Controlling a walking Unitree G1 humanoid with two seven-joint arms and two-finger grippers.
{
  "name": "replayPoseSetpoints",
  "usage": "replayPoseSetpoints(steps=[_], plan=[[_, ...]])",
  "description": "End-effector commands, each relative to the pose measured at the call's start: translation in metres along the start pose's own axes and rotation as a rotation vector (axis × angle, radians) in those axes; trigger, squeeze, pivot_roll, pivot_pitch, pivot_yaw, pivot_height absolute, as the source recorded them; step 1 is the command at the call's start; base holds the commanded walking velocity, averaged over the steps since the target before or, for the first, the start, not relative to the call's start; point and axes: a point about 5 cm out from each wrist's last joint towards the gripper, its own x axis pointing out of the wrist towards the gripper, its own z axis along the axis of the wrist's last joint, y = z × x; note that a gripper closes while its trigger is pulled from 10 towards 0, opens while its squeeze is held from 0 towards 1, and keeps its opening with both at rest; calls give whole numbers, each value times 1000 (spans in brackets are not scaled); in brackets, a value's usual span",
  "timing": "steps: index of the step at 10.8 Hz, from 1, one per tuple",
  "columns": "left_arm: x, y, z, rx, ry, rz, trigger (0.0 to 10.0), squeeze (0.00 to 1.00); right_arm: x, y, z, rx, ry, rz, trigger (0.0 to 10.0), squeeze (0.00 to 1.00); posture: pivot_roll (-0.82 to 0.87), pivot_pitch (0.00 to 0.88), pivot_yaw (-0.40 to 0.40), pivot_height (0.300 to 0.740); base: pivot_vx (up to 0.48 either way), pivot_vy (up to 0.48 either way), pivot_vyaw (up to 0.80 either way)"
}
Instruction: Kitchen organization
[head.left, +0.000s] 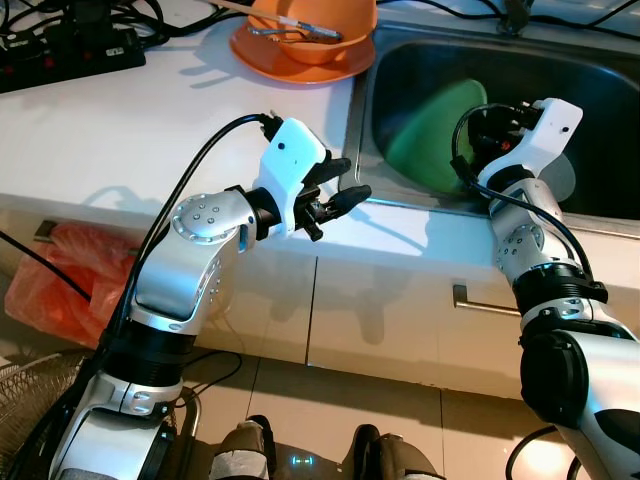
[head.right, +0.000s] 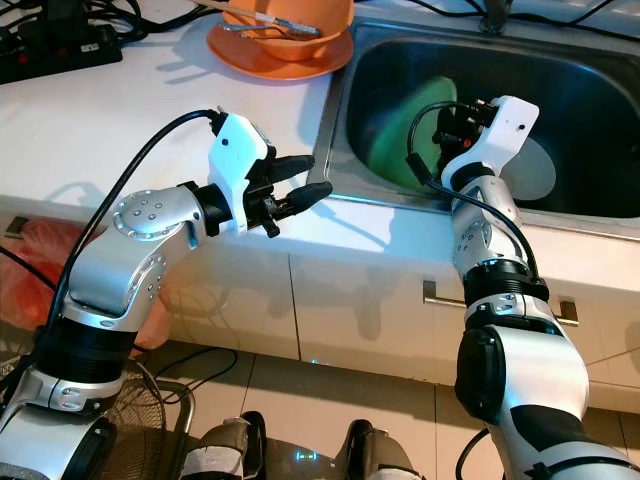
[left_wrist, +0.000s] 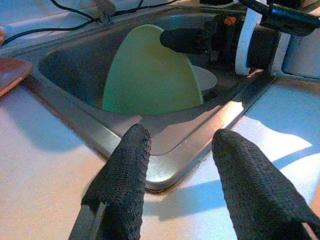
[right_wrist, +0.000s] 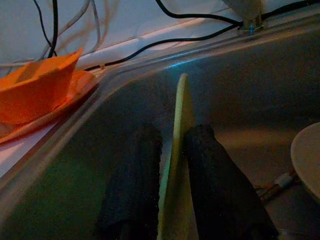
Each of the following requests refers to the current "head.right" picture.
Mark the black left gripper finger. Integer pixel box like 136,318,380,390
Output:
268,155,316,183
278,181,334,218

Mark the orange bowl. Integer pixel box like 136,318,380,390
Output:
222,0,356,63

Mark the metal fork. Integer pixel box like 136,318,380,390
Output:
222,20,321,41

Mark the wooden chopstick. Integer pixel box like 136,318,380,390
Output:
198,0,318,31
195,0,316,29

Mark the white kitchen cabinet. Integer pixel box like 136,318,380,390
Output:
0,215,640,416

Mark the green plate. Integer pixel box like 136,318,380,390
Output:
365,75,461,191

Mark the grey bowl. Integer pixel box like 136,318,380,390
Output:
500,135,558,201

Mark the orange plate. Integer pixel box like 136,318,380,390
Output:
208,18,356,81

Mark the dark metal faucet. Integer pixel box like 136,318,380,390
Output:
480,0,516,36

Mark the stainless steel sink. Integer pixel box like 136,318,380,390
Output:
320,20,640,236

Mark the black power strip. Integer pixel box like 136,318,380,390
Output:
0,20,123,86

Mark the red plastic bag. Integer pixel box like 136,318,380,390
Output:
0,218,171,351

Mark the robot left leg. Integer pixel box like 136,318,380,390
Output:
190,415,266,480

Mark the robot leg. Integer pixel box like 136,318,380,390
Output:
190,415,266,480
335,420,421,480

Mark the robot right leg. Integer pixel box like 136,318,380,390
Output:
335,420,421,480

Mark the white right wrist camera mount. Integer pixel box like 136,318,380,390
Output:
442,95,541,181

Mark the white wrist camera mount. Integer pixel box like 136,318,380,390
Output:
442,95,541,181
208,112,276,233

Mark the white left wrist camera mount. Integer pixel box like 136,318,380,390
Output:
208,112,276,233

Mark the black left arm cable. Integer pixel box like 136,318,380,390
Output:
0,108,231,401

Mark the black floor cable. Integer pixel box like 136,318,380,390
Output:
160,345,241,386

